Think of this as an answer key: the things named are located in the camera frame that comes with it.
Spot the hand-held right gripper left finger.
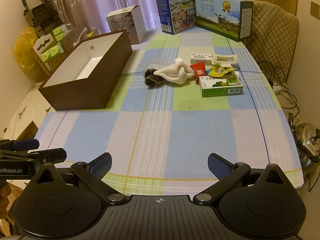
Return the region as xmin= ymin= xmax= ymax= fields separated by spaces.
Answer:
xmin=30 ymin=152 xmax=128 ymax=205

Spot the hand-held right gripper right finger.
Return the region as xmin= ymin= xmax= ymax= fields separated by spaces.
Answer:
xmin=192 ymin=152 xmax=293 ymax=205

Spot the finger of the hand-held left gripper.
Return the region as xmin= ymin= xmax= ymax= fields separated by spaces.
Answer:
xmin=0 ymin=139 xmax=40 ymax=152
xmin=0 ymin=148 xmax=67 ymax=166

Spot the brown storage box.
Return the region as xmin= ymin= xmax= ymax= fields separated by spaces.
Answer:
xmin=38 ymin=29 xmax=133 ymax=110

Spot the green medicine box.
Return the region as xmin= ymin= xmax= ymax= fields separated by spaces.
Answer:
xmin=199 ymin=75 xmax=243 ymax=98

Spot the white medicine box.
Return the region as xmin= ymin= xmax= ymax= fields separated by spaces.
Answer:
xmin=190 ymin=53 xmax=213 ymax=65

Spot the clear plastic box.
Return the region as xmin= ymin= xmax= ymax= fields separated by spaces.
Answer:
xmin=142 ymin=57 xmax=177 ymax=72

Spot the cream printed cloth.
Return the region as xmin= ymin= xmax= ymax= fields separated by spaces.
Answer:
xmin=0 ymin=86 xmax=52 ymax=140

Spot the yellow plastic bag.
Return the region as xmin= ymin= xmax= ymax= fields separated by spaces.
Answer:
xmin=14 ymin=27 xmax=48 ymax=82

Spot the yellow snack packet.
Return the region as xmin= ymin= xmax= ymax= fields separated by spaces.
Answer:
xmin=206 ymin=65 xmax=235 ymax=77

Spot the steel pot with lid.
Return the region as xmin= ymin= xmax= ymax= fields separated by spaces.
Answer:
xmin=287 ymin=112 xmax=320 ymax=170

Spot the stack of green tissue packs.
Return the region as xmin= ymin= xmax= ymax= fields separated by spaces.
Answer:
xmin=40 ymin=24 xmax=73 ymax=62

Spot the brown hair scrunchie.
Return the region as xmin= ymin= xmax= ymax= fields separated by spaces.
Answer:
xmin=144 ymin=68 xmax=164 ymax=90

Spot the red snack packet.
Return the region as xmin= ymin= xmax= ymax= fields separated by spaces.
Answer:
xmin=189 ymin=62 xmax=207 ymax=82

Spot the white knitted sock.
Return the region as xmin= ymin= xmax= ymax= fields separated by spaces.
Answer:
xmin=154 ymin=62 xmax=195 ymax=85

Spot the green tissue packs box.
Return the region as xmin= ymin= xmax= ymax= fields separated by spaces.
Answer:
xmin=31 ymin=27 xmax=88 ymax=77

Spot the white rectangular plastic holder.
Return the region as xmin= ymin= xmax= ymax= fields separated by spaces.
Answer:
xmin=211 ymin=54 xmax=238 ymax=67

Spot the white plastic item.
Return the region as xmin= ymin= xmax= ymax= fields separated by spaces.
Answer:
xmin=72 ymin=27 xmax=87 ymax=46

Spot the black folding step stool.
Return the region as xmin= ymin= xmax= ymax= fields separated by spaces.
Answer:
xmin=22 ymin=0 xmax=62 ymax=39

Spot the beige quilted chair cover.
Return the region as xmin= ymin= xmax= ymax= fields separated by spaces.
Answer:
xmin=244 ymin=0 xmax=299 ymax=85

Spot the white cardboard carton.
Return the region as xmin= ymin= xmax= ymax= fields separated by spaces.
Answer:
xmin=105 ymin=5 xmax=146 ymax=43

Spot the green milk carton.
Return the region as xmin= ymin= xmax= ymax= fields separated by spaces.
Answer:
xmin=194 ymin=0 xmax=254 ymax=42

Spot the pink lace curtain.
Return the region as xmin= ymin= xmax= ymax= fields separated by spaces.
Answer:
xmin=42 ymin=0 xmax=225 ymax=34

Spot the blue milk carton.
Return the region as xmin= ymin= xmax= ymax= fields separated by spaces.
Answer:
xmin=153 ymin=0 xmax=199 ymax=35

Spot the power strip with cables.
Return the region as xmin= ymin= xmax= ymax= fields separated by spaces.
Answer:
xmin=260 ymin=61 xmax=304 ymax=123

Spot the brass wall switch plate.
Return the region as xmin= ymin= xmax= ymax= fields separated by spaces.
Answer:
xmin=310 ymin=1 xmax=320 ymax=19

